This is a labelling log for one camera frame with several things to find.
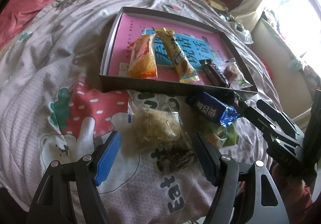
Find pink book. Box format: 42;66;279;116
108;13;251;89

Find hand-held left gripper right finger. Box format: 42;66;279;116
192;132;289;224

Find yellow snack bar packet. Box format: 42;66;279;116
154;27;200;82

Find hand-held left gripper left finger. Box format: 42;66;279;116
29;131;122;224

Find white plastic bag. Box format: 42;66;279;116
223;14;254;44

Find blue snack packet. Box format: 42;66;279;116
186;92;241;126

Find shallow cardboard box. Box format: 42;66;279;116
99;6;259;101

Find green snack packet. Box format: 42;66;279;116
198;121;240;149

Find dark striped snack packet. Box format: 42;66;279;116
154;147;195;172

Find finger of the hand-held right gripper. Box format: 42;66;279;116
244;106;304;172
256;99;303;148

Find clear flaky pastry packet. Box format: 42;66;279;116
127;100;193;154

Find orange snack packet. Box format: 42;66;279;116
127;34;158;79

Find clothes on windowsill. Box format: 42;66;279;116
261;8;321;84

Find dark chocolate bar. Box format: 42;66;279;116
201;60;231;88

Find person's right hand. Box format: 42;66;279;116
272;164;314;212

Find clear round pastry packet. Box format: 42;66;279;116
222;62;254;89

